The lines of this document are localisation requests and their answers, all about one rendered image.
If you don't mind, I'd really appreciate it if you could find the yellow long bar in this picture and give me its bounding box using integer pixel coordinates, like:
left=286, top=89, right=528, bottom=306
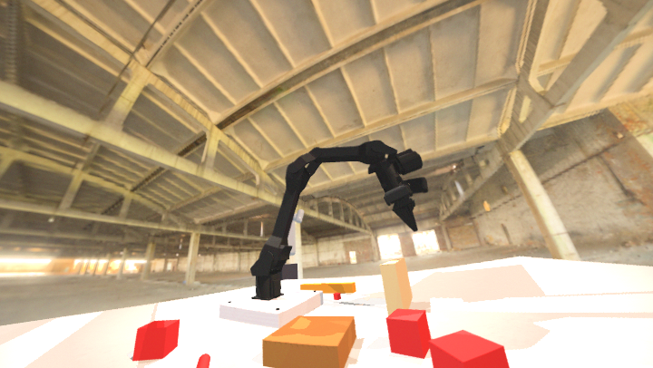
left=300, top=282, right=356, bottom=294

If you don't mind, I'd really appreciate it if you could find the red cylinder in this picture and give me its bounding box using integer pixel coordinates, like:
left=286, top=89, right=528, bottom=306
left=196, top=353, right=210, bottom=368

